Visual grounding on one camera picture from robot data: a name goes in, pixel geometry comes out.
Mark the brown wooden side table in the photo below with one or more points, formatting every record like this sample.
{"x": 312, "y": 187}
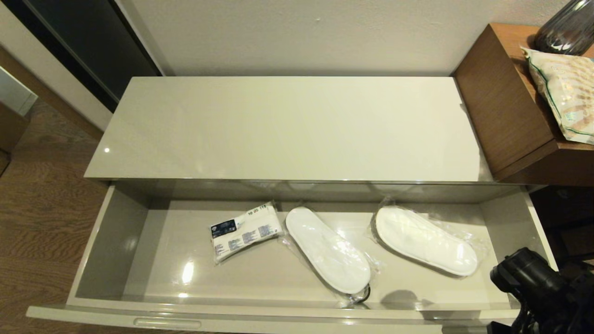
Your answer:
{"x": 506, "y": 106}

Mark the dark glass door panel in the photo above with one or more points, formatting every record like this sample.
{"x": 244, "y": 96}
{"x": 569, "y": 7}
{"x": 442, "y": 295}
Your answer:
{"x": 93, "y": 41}

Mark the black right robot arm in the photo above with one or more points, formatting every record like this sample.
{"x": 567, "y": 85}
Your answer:
{"x": 543, "y": 292}

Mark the white furniture panel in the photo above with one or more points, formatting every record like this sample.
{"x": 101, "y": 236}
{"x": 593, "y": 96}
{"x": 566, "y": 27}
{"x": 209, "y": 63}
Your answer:
{"x": 14, "y": 95}

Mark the dark ribbed glass vase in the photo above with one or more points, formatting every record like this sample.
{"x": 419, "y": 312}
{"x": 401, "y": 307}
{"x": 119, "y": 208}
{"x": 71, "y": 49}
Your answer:
{"x": 566, "y": 30}

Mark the cream glossy low cabinet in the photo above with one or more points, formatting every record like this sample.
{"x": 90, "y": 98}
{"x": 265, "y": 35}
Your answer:
{"x": 287, "y": 130}

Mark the patterned snack bag green trim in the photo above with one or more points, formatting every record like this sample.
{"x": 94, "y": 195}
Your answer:
{"x": 568, "y": 93}

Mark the white slippers plastic wrap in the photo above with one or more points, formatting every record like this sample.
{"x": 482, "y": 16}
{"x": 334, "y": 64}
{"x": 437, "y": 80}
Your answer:
{"x": 424, "y": 241}

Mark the white slippers flat in plastic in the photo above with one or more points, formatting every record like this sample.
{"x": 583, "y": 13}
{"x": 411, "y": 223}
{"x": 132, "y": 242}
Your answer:
{"x": 329, "y": 253}

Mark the white printed plastic packet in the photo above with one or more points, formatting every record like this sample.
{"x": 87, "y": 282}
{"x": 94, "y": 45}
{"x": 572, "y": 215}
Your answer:
{"x": 246, "y": 232}

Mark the cream glossy wide drawer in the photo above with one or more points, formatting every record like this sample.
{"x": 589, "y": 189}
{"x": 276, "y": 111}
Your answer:
{"x": 278, "y": 283}

